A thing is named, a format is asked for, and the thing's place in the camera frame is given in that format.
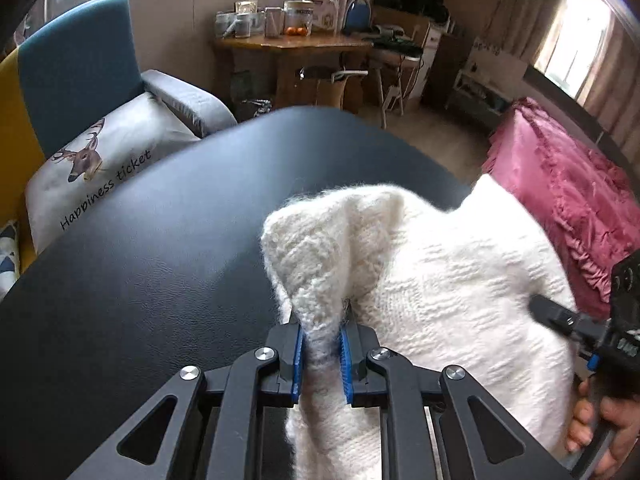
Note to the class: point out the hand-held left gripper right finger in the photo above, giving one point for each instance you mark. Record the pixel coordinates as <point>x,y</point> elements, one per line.
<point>345,365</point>

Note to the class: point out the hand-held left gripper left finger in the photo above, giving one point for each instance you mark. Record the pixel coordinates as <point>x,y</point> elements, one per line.
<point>297,360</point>

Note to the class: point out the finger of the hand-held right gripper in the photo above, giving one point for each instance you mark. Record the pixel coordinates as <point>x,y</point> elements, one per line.
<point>592,360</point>
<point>555,312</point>

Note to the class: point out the white knit sweater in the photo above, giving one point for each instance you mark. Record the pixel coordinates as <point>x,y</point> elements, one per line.
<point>425,285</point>

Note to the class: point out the person's right hand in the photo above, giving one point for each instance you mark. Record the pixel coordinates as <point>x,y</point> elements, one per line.
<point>622,430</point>

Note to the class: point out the pink ruffled bed cover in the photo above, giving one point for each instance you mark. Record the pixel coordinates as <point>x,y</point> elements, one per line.
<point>560,180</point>

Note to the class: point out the white shelf rack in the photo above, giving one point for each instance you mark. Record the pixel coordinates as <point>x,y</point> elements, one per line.
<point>480,95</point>

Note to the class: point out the cardboard box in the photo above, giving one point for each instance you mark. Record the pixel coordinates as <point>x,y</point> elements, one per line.
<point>329,94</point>

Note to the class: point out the brown cabinet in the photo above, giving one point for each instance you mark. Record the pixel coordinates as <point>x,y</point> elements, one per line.
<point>447,65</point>

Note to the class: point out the side window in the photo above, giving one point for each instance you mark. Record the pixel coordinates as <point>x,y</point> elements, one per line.
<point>575,40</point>

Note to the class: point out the white folding stool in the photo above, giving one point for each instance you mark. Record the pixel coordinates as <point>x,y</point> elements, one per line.
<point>395,90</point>

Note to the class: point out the deer print cushion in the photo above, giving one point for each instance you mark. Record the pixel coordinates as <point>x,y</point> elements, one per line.
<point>130,130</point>

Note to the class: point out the triangle patterned cushion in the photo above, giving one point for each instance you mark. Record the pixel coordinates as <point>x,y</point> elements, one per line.
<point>7,255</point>

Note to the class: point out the black bag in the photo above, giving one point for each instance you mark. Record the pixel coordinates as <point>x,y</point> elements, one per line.
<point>397,46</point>

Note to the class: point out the wooden desk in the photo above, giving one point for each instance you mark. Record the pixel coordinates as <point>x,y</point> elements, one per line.
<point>300,45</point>

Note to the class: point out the cluster of oranges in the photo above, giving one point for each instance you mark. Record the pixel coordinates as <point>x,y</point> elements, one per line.
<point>296,31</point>

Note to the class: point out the row of glass jars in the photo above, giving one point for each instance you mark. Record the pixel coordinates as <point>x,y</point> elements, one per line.
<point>297,15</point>

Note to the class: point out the white carton box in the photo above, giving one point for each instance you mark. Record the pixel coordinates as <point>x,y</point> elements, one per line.
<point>324,12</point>

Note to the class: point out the yellow blue grey sofa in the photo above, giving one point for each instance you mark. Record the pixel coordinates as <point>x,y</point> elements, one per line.
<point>75,60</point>

